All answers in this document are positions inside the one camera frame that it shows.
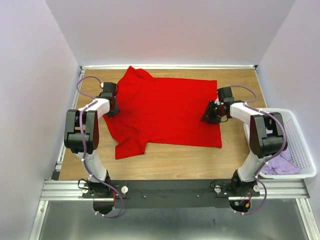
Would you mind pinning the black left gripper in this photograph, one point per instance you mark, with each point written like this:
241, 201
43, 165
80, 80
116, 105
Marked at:
115, 111

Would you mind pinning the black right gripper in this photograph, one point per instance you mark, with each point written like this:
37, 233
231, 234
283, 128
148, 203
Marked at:
212, 119

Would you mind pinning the red t-shirt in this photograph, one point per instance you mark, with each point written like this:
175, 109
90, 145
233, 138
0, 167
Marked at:
161, 110

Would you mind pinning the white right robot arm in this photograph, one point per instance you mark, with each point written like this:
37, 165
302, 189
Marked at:
267, 139

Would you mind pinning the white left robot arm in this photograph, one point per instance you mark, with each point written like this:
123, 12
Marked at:
81, 136

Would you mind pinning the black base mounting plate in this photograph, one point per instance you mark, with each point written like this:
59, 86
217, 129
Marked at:
136, 202

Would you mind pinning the lavender t-shirt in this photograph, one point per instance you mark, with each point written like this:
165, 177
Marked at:
281, 165

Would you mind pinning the white plastic laundry basket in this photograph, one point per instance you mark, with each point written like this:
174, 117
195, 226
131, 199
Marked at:
300, 153

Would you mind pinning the aluminium frame rail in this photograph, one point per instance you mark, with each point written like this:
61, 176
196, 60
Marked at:
270, 188

